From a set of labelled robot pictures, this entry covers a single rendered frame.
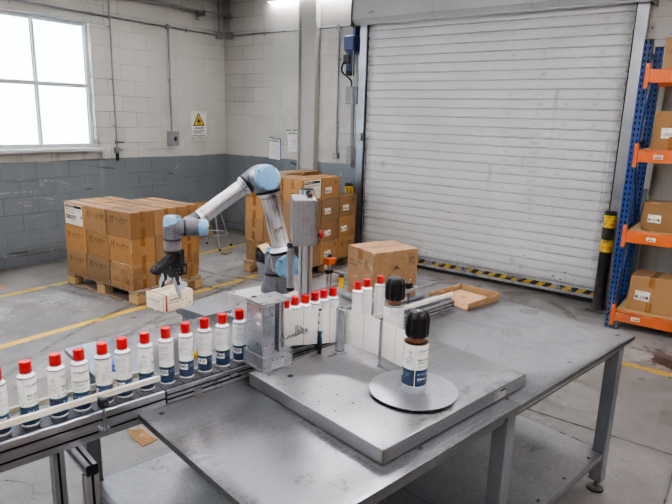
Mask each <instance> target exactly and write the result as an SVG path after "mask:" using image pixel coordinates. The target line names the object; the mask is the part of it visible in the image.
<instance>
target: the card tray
mask: <svg viewBox="0 0 672 504"><path fill-rule="evenodd" d="M449 292H453V296H451V297H448V298H452V299H453V300H454V307H457V308H460V309H463V310H466V311H469V310H472V309H475V308H478V307H480V306H483V305H486V304H489V303H492V302H495V301H498V300H499V293H496V292H493V291H489V290H485V289H481V288H478V287H474V286H470V285H466V284H463V283H459V284H456V285H452V286H449V287H445V288H442V289H438V290H435V291H431V292H429V297H432V296H435V295H443V294H446V293H449Z"/></svg>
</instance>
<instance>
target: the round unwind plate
mask: <svg viewBox="0 0 672 504"><path fill-rule="evenodd" d="M401 374H402V370H393V371H388V372H384V373H381V374H379V375H377V376H376V377H374V378H373V379H372V380H371V382H370V384H369V390H370V392H371V394H372V395H373V396H374V397H375V398H376V399H378V400H379V401H381V402H382V403H384V404H387V405H389V406H392V407H395V408H399V409H404V410H410V411H433V410H439V409H443V408H446V407H448V406H450V405H452V404H453V403H454V402H455V401H456V400H457V398H458V390H457V388H456V387H455V385H454V384H453V383H451V382H450V381H449V380H447V379H445V378H443V377H441V376H439V375H436V374H433V373H429V372H427V381H426V391H425V392H423V393H421V394H410V393H407V392H404V391H403V390H402V389H401V387H400V386H401Z"/></svg>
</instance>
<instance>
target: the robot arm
mask: <svg viewBox="0 0 672 504"><path fill-rule="evenodd" d="M280 181H281V176H280V173H279V171H278V170H277V169H276V168H275V167H274V166H272V165H269V164H257V165H254V166H252V167H251V168H250V169H248V170H247V171H246V172H245V173H244V174H242V175H241V176H240V177H238V181H236V182H235V183H234V184H232V185H231V186H229V187H228V188H227V189H225V190H224V191H223V192H221V193H220V194H218V195H217V196H216V197H214V198H213V199H211V200H210V201H209V202H207V203H206V204H205V205H203V206H202V207H200V208H199V209H198V210H196V211H195V212H193V213H192V214H191V215H189V216H186V217H184V218H183V219H181V216H180V215H166V216H164V218H163V239H164V249H165V250H164V253H165V254H168V255H166V256H165V257H163V258H162V259H161V260H160V261H159V262H158V263H157V264H155V265H154V266H153V267H152V268H151V269H150V272H151V273H152V274H153V275H159V285H160V288H162V287H164V285H165V284H166V283H168V282H170V281H171V279H172V278H173V280H172V282H173V284H174V286H175V289H176V293H177V294H178V296H179V297H181V296H182V291H181V290H182V289H184V288H185V287H187V283H186V282H184V281H182V280H181V277H180V276H181V275H186V274H187V263H185V260H184V249H182V250H181V236H206V235H208V232H209V224H208V222H209V221H210V220H211V219H213V218H214V217H216V216H217V215H218V214H220V213H221V212H222V211H224V210H225V209H227V208H228V207H229V206H231V205H232V204H233V203H235V202H236V201H238V200H239V199H240V198H242V197H243V196H244V195H246V194H251V193H252V192H254V191H255V192H256V196H257V197H259V198H260V199H261V203H262V207H263V212H264V216H265V220H266V225H267V229H268V233H269V238H270V242H271V246H272V247H266V249H265V276H264V280H263V283H262V286H261V292H262V293H269V292H273V291H275V292H278V293H280V294H288V293H290V292H289V291H287V290H286V287H287V242H289V239H288V235H287V230H286V226H285V221H284V217H283V213H282V208H281V204H280V199H279V193H280V192H281V189H280ZM298 260H299V259H298V258H297V256H295V251H294V275H295V274H296V273H297V272H298ZM185 266H186V272H185V270H184V267H185Z"/></svg>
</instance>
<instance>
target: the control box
mask: <svg viewBox="0 0 672 504"><path fill-rule="evenodd" d="M317 213H318V201H317V200H316V199H315V197H314V196H313V199H307V196H305V195H297V194H292V195H291V205H290V238H291V241H292V244H293V246H315V244H317Z"/></svg>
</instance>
